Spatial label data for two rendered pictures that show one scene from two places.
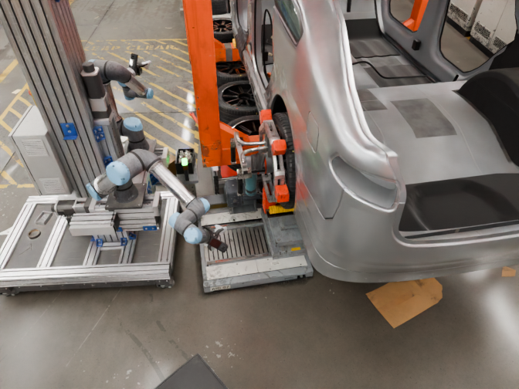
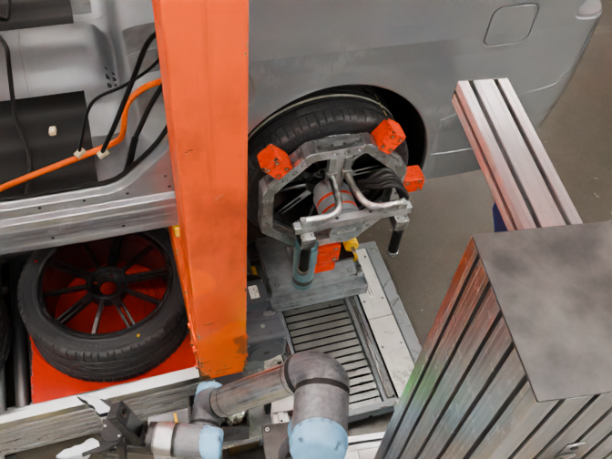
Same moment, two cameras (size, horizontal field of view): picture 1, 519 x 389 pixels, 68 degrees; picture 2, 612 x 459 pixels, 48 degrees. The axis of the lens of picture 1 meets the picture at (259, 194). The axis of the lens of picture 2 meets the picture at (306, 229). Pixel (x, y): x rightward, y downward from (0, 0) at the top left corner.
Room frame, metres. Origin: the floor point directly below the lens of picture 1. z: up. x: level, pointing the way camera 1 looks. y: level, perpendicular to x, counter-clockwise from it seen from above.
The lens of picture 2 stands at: (2.46, 1.54, 2.76)
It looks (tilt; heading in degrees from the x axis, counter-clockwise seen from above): 52 degrees down; 259
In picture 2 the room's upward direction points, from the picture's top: 7 degrees clockwise
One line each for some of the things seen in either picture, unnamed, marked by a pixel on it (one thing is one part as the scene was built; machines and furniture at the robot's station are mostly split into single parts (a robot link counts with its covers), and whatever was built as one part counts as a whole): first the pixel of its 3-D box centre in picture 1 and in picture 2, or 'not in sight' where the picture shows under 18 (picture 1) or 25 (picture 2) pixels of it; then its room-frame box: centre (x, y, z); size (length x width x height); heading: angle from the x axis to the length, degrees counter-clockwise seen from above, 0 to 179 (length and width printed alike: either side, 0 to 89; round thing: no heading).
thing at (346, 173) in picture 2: (255, 151); (374, 182); (1.95, 0.03, 1.03); 0.19 x 0.18 x 0.11; 101
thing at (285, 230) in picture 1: (290, 213); (307, 243); (2.10, -0.24, 0.32); 0.40 x 0.30 x 0.28; 11
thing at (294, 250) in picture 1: (288, 229); (304, 267); (2.10, -0.24, 0.13); 0.50 x 0.36 x 0.10; 11
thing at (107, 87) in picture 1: (108, 99); (311, 458); (2.28, 1.01, 1.19); 0.15 x 0.12 x 0.55; 80
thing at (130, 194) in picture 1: (124, 189); not in sight; (1.76, 0.84, 0.87); 0.15 x 0.15 x 0.10
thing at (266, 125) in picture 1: (270, 162); (331, 194); (2.07, -0.07, 0.85); 0.54 x 0.07 x 0.54; 11
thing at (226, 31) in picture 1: (222, 33); not in sight; (5.61, 0.57, 0.39); 0.66 x 0.66 x 0.24
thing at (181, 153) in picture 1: (185, 160); (219, 415); (2.51, 0.62, 0.51); 0.20 x 0.14 x 0.13; 3
